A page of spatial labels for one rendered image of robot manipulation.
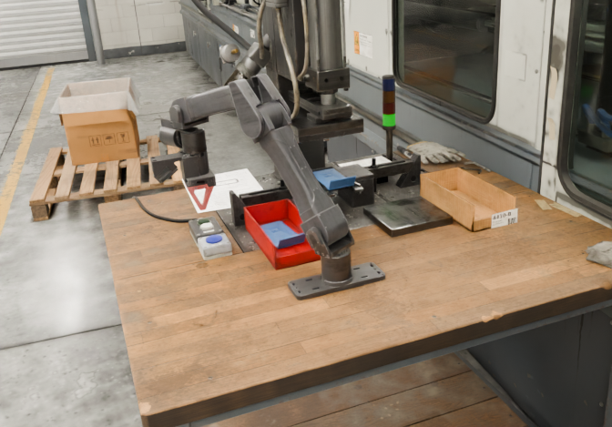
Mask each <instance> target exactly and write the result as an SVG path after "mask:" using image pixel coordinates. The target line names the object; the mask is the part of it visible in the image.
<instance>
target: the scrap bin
mask: <svg viewBox="0 0 612 427"><path fill-rule="evenodd" d="M243 210H244V219H245V229H246V230H247V231H248V232H249V234H250V235H251V236H252V238H253V239H254V241H255V242H256V243H257V245H258V246H259V248H260V249H261V251H262V252H263V253H264V255H265V256H266V258H267V259H268V260H269V262H270V263H271V265H272V266H273V268H274V269H275V270H278V269H285V268H289V267H293V266H297V265H301V264H305V263H309V262H313V261H317V260H321V256H320V255H317V254H315V251H314V249H312V248H311V246H310V244H309V242H308V240H307V238H306V237H305V240H304V242H302V243H298V244H295V245H291V246H289V247H285V248H282V249H277V248H276V246H275V245H274V243H273V242H272V241H271V240H270V238H269V237H268V236H267V234H266V233H265V232H264V230H263V229H262V228H261V227H260V226H261V225H265V224H269V223H272V222H276V221H282V222H283V223H284V224H286V225H287V226H288V227H289V228H291V229H292V230H294V231H295V232H296V233H297V234H301V233H303V231H302V229H301V226H300V224H301V223H303V222H302V220H301V217H300V215H299V211H298V208H297V207H296V206H295V205H294V204H293V203H292V202H291V201H290V200H289V199H288V198H286V199H282V200H277V201H272V202H267V203H262V204H258V205H253V206H248V207H244V208H243Z"/></svg>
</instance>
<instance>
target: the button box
mask: <svg viewBox="0 0 612 427"><path fill-rule="evenodd" d="M133 198H134V199H135V200H136V201H137V203H138V204H139V206H140V207H141V208H142V209H143V210H144V211H145V212H147V213H148V214H149V215H150V216H152V217H154V218H157V219H163V220H166V221H172V222H188V223H189V229H190V231H189V232H190V234H191V236H192V238H193V239H194V240H195V242H196V244H197V246H198V248H199V244H198V238H203V237H207V236H211V235H217V234H220V233H224V231H223V230H222V228H221V226H220V225H219V223H218V221H217V220H216V219H215V218H214V217H213V216H211V217H208V218H204V219H209V223H211V224H212V226H213V227H212V228H211V229H202V228H201V227H200V226H201V225H200V224H199V223H198V221H199V220H200V219H203V218H199V219H171V218H166V217H162V216H159V215H156V214H154V213H152V212H150V211H149V210H148V209H146V208H145V207H144V205H143V204H142V203H141V201H140V200H139V198H138V197H136V196H134V197H133Z"/></svg>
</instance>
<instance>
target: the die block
mask: <svg viewBox="0 0 612 427"><path fill-rule="evenodd" d="M355 182H356V183H359V184H361V186H362V187H363V191H362V194H359V193H356V192H354V191H352V190H351V189H349V188H348V187H346V188H336V189H332V191H334V190H338V197H340V198H341V199H342V200H344V201H345V202H346V203H347V204H348V205H350V206H351V207H352V208H357V207H361V206H366V205H371V204H374V187H373V178H368V179H364V180H358V181H355Z"/></svg>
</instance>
